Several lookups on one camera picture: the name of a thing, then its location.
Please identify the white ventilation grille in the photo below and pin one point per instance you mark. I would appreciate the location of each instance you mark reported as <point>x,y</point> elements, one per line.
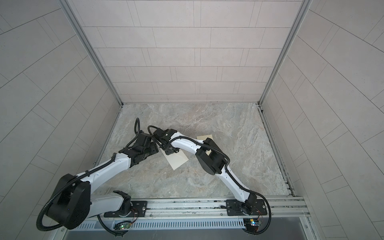
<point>166,224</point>

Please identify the cream white envelope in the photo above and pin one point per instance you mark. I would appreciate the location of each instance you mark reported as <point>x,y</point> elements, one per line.
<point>175,159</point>

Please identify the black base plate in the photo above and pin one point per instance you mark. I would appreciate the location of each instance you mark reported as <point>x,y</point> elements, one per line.
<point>236,208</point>
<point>135,208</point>

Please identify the left circuit board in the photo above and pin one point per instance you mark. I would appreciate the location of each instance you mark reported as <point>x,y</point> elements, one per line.
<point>122,226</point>

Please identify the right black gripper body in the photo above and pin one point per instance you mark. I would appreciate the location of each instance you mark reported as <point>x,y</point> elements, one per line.
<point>169,150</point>

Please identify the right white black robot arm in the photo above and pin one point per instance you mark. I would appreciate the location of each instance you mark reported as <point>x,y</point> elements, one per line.
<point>213,161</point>

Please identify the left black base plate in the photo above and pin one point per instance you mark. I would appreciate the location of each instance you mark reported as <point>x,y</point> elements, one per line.
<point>135,208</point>

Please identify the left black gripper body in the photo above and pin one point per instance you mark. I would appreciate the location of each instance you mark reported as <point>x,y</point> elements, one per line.
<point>152,149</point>

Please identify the aluminium mounting rail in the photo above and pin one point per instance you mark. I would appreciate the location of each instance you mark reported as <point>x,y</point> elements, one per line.
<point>205,208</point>

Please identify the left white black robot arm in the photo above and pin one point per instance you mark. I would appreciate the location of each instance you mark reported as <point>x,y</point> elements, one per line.
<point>72,201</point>

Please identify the right circuit board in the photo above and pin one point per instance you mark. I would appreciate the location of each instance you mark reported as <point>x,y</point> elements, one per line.
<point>252,225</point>

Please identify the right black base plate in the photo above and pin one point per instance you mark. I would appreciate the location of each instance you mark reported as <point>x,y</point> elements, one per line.
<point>236,208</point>

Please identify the circuit board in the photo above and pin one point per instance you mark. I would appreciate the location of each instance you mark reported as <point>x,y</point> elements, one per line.
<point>252,225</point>
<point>122,226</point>

